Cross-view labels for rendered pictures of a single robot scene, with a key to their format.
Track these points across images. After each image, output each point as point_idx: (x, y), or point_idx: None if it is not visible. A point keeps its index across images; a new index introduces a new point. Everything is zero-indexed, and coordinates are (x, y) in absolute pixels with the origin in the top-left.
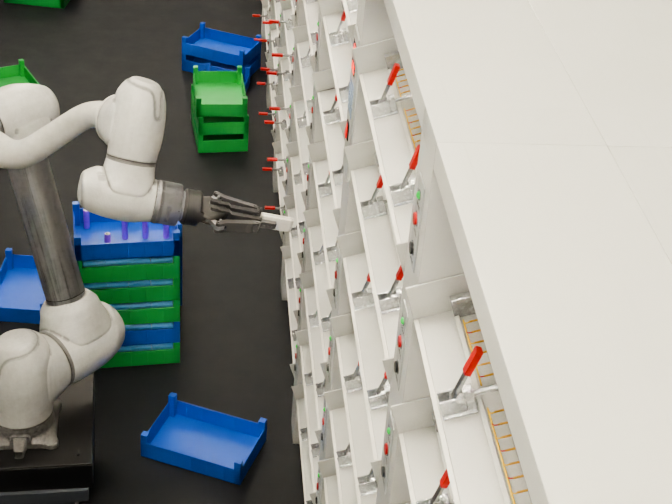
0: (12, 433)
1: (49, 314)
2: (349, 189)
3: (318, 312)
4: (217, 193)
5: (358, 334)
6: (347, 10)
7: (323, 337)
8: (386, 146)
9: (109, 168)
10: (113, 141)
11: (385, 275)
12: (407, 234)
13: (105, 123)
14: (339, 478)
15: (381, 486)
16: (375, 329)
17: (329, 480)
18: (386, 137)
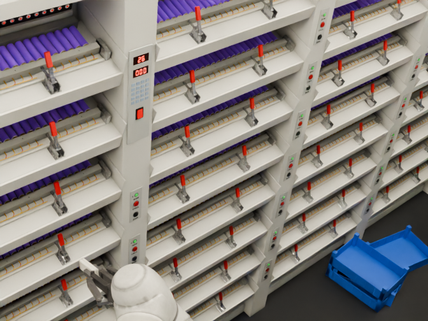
0: None
1: None
2: (151, 135)
3: (52, 318)
4: (99, 298)
5: (211, 146)
6: (56, 94)
7: (79, 301)
8: (229, 30)
9: (182, 316)
10: (173, 304)
11: (239, 79)
12: (292, 9)
13: (167, 310)
14: (192, 239)
15: (300, 101)
16: (205, 139)
17: None
18: (221, 32)
